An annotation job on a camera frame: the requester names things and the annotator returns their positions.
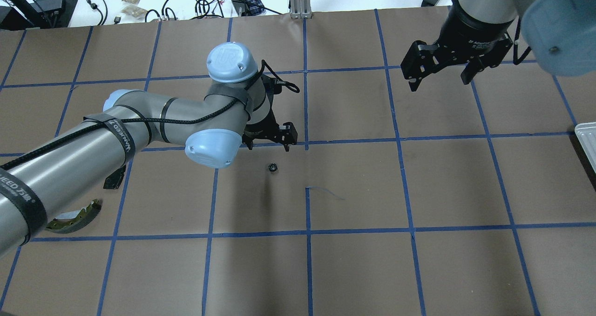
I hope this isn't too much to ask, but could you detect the black brake pad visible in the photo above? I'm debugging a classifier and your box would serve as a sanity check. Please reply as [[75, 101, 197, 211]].
[[102, 165, 127, 189]]

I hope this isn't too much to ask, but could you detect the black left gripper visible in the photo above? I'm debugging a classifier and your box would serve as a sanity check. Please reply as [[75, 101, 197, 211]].
[[241, 74, 298, 152]]

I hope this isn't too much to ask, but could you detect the silver metal tray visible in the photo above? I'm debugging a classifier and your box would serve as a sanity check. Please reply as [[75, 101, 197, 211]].
[[574, 121, 596, 172]]

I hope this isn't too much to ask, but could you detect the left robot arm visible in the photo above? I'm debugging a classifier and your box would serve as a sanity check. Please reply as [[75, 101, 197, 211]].
[[0, 42, 300, 256]]

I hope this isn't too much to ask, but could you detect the olive brake shoe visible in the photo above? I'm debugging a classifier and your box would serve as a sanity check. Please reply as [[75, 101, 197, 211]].
[[44, 199, 102, 234]]

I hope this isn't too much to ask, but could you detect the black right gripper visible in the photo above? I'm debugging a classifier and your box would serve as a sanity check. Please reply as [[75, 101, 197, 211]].
[[400, 7, 513, 93]]

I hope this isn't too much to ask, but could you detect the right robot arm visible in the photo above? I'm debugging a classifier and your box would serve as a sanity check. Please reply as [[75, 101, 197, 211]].
[[400, 0, 596, 92]]

